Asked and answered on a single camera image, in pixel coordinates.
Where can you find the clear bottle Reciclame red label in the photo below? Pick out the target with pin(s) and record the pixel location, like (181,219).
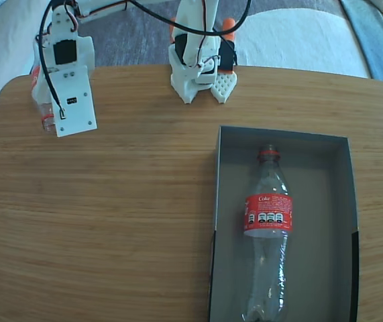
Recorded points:
(45,125)

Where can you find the clear bottle nutrition-mark red label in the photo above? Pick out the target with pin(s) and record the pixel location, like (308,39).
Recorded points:
(268,214)

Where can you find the grey cardboard box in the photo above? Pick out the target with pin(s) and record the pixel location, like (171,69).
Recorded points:
(325,201)

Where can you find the dark grey rug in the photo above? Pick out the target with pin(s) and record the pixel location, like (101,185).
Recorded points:
(120,43)

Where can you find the white cloth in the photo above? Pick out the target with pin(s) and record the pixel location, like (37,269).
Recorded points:
(295,40)

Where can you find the blue-grey cloth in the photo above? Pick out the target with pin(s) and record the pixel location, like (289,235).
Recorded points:
(372,40)

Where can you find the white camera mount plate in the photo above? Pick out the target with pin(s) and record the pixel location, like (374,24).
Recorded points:
(80,114)

